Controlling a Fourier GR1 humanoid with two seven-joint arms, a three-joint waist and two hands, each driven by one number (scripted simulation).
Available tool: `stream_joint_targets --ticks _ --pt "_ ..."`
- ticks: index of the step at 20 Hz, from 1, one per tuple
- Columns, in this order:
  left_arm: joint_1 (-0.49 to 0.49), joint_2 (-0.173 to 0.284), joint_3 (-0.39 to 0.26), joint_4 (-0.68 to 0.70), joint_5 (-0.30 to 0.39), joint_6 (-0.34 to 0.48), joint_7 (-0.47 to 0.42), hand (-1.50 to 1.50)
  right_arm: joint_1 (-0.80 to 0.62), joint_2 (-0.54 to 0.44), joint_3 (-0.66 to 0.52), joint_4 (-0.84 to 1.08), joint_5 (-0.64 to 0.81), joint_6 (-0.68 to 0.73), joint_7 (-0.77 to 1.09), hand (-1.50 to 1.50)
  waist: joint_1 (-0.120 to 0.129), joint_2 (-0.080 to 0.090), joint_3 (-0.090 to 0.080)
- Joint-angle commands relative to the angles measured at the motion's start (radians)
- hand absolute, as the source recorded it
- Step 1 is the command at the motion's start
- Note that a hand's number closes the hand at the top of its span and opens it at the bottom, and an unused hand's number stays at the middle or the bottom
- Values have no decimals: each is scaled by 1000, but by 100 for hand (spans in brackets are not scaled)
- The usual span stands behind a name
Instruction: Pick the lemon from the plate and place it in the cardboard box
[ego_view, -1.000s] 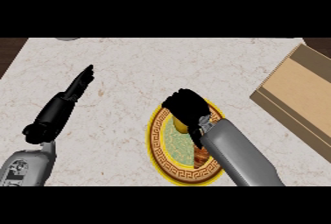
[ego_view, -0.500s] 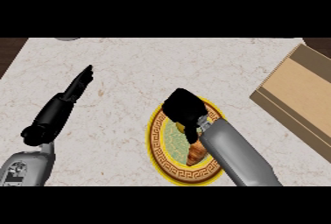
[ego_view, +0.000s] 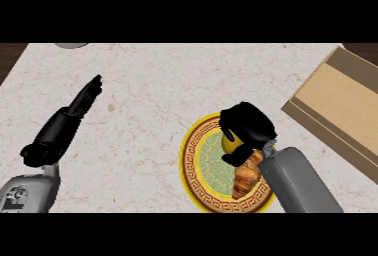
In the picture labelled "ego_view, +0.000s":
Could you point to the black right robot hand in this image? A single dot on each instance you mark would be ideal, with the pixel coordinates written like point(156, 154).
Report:
point(248, 121)

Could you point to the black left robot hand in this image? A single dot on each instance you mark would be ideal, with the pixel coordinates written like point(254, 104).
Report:
point(84, 96)

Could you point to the yellow lemon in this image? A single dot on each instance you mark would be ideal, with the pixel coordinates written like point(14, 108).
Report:
point(230, 144)

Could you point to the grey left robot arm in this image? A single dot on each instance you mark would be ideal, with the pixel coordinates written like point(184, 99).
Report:
point(53, 133)

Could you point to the yellow patterned round plate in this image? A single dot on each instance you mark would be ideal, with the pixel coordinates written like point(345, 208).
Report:
point(208, 166)

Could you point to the cardboard box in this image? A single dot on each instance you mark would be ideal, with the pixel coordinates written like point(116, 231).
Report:
point(339, 106)

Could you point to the grey round object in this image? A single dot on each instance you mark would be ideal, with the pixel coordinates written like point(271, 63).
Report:
point(70, 45)

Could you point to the brown croissant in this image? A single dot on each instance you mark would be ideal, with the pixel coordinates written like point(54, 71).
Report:
point(245, 176)

